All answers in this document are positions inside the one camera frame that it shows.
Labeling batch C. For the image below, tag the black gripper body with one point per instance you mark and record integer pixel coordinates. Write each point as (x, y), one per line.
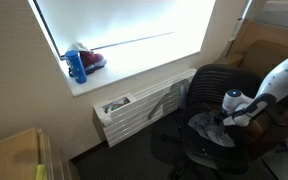
(221, 117)

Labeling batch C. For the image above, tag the grey cloth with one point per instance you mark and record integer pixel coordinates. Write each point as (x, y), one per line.
(214, 131)

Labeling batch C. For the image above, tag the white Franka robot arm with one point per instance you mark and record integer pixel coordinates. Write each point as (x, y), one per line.
(280, 80)

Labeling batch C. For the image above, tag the black mesh office chair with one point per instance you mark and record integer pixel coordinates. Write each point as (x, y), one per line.
(214, 80)

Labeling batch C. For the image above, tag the white cloth in shoe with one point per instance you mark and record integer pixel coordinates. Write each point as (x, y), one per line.
(79, 47)

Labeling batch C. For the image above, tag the brown leather armchair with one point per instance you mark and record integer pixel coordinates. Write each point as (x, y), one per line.
(267, 56)

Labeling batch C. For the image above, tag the white radiator knob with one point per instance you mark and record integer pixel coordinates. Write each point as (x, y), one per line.
(107, 121)

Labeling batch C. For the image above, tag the thin window blind rod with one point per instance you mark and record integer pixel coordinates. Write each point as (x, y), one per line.
(134, 40)

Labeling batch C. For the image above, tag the red shoe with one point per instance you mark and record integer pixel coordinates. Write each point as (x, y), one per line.
(92, 60)

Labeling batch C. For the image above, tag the blue water bottle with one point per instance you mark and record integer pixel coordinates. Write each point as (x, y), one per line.
(76, 68)

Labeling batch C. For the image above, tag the yellow sticky note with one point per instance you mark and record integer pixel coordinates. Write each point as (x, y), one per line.
(40, 172)

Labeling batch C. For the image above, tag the light wooden cabinet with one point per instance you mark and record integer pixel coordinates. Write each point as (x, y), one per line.
(10, 156)

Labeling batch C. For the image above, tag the white slatted wall radiator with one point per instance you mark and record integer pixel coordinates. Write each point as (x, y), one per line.
(140, 106)

